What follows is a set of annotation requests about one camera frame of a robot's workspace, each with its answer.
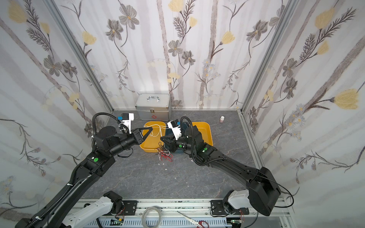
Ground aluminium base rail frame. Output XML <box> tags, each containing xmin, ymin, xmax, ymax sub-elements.
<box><xmin>68</xmin><ymin>197</ymin><xmax>294</xmax><ymax>228</ymax></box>

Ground red cable bundle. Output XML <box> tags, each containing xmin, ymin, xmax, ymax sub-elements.
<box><xmin>158</xmin><ymin>150</ymin><xmax>174</xmax><ymax>162</ymax></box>

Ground right yellow plastic bin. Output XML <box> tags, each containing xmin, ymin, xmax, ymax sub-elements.
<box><xmin>193</xmin><ymin>122</ymin><xmax>213</xmax><ymax>146</ymax></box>

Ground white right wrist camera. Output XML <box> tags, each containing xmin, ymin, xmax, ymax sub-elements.
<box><xmin>167</xmin><ymin>119</ymin><xmax>182</xmax><ymax>140</ymax></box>

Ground scissors on rail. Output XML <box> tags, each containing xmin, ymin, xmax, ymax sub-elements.
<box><xmin>177</xmin><ymin>211</ymin><xmax>204</xmax><ymax>228</ymax></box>

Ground silver aluminium first-aid case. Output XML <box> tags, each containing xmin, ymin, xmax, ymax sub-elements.
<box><xmin>135</xmin><ymin>94</ymin><xmax>171</xmax><ymax>121</ymax></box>

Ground left yellow plastic bin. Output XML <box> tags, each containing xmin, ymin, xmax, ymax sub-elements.
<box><xmin>140</xmin><ymin>121</ymin><xmax>166</xmax><ymax>153</ymax></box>

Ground coiled white cable roll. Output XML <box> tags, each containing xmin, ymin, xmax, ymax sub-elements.
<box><xmin>141</xmin><ymin>206</ymin><xmax>162</xmax><ymax>228</ymax></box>

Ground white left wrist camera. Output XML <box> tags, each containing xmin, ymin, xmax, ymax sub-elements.
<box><xmin>117</xmin><ymin>113</ymin><xmax>135</xmax><ymax>134</ymax></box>

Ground dark teal plastic bin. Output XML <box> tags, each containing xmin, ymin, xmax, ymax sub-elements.
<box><xmin>163</xmin><ymin>120</ymin><xmax>187</xmax><ymax>153</ymax></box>

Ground yellow plastic bin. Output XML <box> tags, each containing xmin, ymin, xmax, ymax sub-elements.
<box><xmin>193</xmin><ymin>122</ymin><xmax>213</xmax><ymax>146</ymax></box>
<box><xmin>140</xmin><ymin>121</ymin><xmax>166</xmax><ymax>153</ymax></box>

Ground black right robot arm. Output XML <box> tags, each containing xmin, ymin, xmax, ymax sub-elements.
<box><xmin>160</xmin><ymin>116</ymin><xmax>289</xmax><ymax>216</ymax></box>

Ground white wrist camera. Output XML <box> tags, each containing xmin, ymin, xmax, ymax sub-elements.
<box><xmin>167</xmin><ymin>119</ymin><xmax>182</xmax><ymax>140</ymax></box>
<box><xmin>117</xmin><ymin>113</ymin><xmax>135</xmax><ymax>134</ymax></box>

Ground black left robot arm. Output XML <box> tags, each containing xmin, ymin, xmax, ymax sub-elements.
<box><xmin>16</xmin><ymin>112</ymin><xmax>153</xmax><ymax>228</ymax></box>

